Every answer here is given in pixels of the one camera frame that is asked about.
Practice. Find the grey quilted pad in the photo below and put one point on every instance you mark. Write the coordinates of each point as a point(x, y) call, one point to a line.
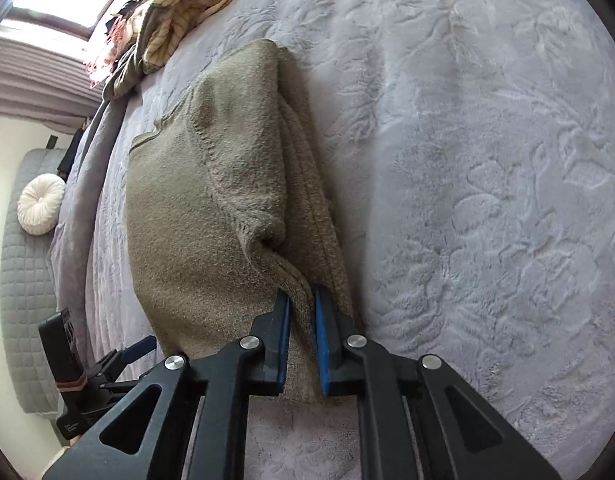
point(27, 285)

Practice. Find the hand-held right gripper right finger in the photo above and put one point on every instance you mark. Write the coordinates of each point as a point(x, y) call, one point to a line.
point(322, 345)

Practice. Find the pink floral cloth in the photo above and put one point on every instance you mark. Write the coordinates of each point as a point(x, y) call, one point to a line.
point(104, 57)

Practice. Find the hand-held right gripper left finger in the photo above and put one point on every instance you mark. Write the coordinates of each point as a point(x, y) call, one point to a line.
point(286, 340)

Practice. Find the round white cushion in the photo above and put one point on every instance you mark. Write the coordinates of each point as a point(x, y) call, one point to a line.
point(39, 203)

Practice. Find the olive green garment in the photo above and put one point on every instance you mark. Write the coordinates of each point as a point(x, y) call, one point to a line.
point(127, 70)

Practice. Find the dark cloth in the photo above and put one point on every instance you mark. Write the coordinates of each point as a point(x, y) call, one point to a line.
point(69, 160)

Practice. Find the brown knit sweater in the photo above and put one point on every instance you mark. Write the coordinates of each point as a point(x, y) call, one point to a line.
point(197, 220)

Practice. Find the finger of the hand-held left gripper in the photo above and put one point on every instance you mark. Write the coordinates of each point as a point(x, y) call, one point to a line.
point(137, 349)

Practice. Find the cream striped garment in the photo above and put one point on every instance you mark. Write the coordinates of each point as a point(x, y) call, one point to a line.
point(187, 5)

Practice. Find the lavender embossed blanket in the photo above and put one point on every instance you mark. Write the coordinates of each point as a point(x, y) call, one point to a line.
point(462, 160)

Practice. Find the grey-purple curtain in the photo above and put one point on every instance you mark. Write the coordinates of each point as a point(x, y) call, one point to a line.
point(32, 80)

